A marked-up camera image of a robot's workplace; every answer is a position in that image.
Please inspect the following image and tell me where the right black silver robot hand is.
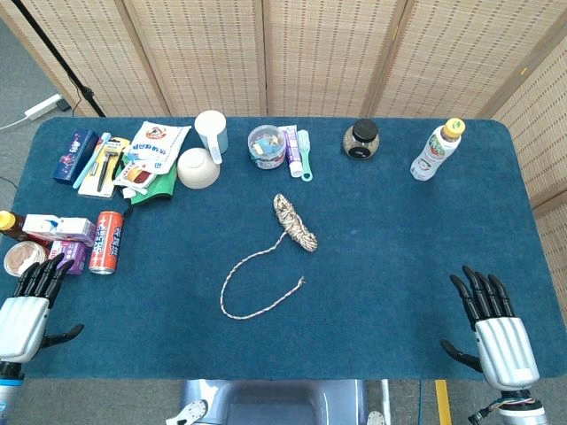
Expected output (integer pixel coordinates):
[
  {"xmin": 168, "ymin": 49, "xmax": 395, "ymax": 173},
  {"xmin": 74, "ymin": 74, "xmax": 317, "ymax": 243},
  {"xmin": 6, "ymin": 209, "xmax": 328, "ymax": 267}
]
[{"xmin": 439, "ymin": 265, "xmax": 541, "ymax": 393}]

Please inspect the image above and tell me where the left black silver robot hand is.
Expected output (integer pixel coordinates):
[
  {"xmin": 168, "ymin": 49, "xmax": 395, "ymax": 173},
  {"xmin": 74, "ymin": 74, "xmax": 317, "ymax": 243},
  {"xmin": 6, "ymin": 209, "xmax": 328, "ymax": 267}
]
[{"xmin": 0, "ymin": 252, "xmax": 85, "ymax": 365}]

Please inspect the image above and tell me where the braided rope bundle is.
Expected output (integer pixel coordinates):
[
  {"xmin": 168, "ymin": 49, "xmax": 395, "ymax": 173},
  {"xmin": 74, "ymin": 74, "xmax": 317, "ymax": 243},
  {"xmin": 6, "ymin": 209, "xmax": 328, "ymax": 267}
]
[{"xmin": 220, "ymin": 193, "xmax": 319, "ymax": 321}]

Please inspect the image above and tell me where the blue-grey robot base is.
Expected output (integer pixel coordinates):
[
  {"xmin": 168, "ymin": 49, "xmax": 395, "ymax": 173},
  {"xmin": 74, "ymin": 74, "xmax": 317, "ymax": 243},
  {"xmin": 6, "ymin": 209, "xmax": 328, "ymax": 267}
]
[{"xmin": 166, "ymin": 379, "xmax": 386, "ymax": 425}]

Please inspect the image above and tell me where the white purple tube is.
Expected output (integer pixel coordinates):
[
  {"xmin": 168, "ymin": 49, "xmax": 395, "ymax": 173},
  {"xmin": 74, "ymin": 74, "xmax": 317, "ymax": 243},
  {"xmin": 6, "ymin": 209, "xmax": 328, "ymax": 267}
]
[{"xmin": 278, "ymin": 125, "xmax": 305, "ymax": 179}]

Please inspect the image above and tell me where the brown jar of powder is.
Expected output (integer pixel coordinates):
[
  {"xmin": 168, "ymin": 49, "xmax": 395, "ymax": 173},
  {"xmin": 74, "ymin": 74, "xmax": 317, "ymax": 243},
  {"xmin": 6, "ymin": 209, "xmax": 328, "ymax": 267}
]
[{"xmin": 3, "ymin": 240, "xmax": 50, "ymax": 280}]

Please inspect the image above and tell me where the white red carton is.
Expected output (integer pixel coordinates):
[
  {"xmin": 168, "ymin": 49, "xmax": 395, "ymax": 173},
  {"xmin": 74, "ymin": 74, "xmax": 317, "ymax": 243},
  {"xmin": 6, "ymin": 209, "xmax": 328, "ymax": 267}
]
[{"xmin": 20, "ymin": 212, "xmax": 62, "ymax": 243}]

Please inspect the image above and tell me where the brown bottle yellow cap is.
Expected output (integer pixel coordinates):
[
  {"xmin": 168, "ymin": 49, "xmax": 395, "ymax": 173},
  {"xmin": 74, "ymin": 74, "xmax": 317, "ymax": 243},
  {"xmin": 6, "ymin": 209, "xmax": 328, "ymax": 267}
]
[{"xmin": 0, "ymin": 210, "xmax": 27, "ymax": 239}]

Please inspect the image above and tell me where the white purple box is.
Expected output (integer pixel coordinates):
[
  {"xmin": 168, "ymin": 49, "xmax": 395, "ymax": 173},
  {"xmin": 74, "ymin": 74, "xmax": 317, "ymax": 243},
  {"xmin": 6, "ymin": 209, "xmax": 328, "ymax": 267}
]
[{"xmin": 55, "ymin": 216, "xmax": 97, "ymax": 248}]

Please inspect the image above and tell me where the red drink can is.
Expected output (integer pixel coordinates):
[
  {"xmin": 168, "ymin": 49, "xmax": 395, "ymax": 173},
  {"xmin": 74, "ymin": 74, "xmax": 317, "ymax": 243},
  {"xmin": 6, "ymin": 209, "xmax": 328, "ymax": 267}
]
[{"xmin": 88, "ymin": 210, "xmax": 125, "ymax": 276}]

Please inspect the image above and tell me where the white table leg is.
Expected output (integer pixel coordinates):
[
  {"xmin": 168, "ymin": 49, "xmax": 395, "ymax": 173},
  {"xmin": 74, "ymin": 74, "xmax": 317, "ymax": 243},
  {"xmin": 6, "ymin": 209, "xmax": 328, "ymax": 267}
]
[{"xmin": 380, "ymin": 379, "xmax": 393, "ymax": 425}]

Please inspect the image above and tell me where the dark blue table mat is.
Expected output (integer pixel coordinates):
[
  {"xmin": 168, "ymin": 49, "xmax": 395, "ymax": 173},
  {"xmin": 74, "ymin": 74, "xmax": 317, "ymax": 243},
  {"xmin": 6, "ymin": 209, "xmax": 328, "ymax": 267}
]
[{"xmin": 9, "ymin": 116, "xmax": 560, "ymax": 382}]

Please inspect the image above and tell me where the black razor on yellow card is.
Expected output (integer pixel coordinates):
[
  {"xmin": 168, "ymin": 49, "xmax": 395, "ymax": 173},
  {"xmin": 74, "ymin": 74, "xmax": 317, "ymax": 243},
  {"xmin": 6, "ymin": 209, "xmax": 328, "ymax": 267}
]
[{"xmin": 77, "ymin": 136, "xmax": 132, "ymax": 199}]

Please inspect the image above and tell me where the dark blue printed box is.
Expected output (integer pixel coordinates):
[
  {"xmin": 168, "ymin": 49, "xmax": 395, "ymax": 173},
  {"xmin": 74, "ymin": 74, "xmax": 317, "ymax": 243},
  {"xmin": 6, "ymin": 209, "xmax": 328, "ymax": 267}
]
[{"xmin": 51, "ymin": 127, "xmax": 99, "ymax": 186}]

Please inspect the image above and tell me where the light blue toothbrush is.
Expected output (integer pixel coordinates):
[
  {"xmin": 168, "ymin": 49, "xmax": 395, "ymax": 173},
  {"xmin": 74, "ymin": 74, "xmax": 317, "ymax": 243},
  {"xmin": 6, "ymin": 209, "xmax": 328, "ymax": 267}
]
[{"xmin": 72, "ymin": 131, "xmax": 112, "ymax": 190}]

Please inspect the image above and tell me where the green cloth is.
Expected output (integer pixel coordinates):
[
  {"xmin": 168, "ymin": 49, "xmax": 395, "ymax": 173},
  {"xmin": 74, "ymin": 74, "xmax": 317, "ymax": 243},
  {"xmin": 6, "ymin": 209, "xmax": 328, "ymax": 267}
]
[{"xmin": 115, "ymin": 157, "xmax": 179, "ymax": 219}]

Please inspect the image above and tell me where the small red yellow packet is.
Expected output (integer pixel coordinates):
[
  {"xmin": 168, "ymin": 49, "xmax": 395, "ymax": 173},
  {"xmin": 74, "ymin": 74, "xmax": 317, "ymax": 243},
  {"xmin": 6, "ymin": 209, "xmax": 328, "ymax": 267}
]
[{"xmin": 113, "ymin": 159, "xmax": 159, "ymax": 192}]

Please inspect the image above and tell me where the drink bottle yellow cap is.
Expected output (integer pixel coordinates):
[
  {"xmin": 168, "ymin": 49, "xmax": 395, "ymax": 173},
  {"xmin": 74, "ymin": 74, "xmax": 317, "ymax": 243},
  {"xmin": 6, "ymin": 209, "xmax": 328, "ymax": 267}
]
[{"xmin": 409, "ymin": 117, "xmax": 467, "ymax": 182}]

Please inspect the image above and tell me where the white power strip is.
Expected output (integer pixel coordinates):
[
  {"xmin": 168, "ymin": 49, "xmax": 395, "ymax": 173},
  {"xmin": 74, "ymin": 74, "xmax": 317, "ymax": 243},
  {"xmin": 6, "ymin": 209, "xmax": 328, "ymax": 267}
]
[{"xmin": 24, "ymin": 93, "xmax": 63, "ymax": 121}]

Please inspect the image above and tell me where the white snack bag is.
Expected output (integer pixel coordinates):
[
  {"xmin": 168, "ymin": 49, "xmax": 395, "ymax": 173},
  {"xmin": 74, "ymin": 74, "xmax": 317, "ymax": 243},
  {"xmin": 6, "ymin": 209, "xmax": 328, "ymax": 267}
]
[{"xmin": 121, "ymin": 120, "xmax": 192, "ymax": 176}]

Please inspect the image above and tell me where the beige bowl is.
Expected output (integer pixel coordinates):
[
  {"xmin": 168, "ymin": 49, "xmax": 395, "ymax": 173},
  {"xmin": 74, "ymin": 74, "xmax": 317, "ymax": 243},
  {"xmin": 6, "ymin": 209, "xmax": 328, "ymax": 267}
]
[{"xmin": 176, "ymin": 147, "xmax": 221, "ymax": 190}]

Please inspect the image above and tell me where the glass jar black lid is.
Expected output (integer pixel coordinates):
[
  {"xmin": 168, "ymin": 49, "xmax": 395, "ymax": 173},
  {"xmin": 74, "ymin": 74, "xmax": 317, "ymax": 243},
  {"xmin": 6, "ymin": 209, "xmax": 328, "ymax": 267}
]
[{"xmin": 342, "ymin": 118, "xmax": 381, "ymax": 161}]

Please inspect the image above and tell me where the black tripod stand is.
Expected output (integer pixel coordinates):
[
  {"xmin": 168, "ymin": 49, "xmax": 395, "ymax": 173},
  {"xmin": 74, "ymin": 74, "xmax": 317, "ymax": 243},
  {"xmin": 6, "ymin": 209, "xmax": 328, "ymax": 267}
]
[{"xmin": 11, "ymin": 0, "xmax": 107, "ymax": 119}]

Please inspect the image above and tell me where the mint green brush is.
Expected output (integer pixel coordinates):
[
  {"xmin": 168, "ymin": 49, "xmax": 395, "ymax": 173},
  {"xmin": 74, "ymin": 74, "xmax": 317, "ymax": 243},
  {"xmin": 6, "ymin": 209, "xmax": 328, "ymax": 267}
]
[{"xmin": 296, "ymin": 128, "xmax": 315, "ymax": 182}]

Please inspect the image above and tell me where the clear round container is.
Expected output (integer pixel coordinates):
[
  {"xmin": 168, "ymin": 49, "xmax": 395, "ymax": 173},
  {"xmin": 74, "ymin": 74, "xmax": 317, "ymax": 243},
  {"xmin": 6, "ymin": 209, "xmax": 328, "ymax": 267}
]
[{"xmin": 246, "ymin": 124, "xmax": 287, "ymax": 171}]

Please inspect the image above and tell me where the bamboo folding screen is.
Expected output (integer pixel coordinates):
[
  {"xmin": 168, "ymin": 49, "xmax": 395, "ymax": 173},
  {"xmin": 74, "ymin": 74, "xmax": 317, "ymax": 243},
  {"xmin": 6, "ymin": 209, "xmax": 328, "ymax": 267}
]
[{"xmin": 0, "ymin": 0, "xmax": 567, "ymax": 293}]

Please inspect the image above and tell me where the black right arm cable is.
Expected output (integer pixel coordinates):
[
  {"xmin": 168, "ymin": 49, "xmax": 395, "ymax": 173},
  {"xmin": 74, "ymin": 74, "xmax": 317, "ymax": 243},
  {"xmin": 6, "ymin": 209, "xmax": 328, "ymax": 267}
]
[{"xmin": 467, "ymin": 398, "xmax": 504, "ymax": 425}]

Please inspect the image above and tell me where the white power cable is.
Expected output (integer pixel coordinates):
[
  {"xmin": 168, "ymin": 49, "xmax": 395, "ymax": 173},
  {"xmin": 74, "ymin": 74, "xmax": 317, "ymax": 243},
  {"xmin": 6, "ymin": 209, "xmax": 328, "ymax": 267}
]
[{"xmin": 0, "ymin": 115, "xmax": 30, "ymax": 132}]

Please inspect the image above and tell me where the light blue handled cup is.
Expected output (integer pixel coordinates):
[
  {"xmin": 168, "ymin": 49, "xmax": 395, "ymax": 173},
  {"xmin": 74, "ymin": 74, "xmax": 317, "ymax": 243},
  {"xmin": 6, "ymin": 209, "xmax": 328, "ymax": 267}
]
[{"xmin": 193, "ymin": 109, "xmax": 229, "ymax": 165}]

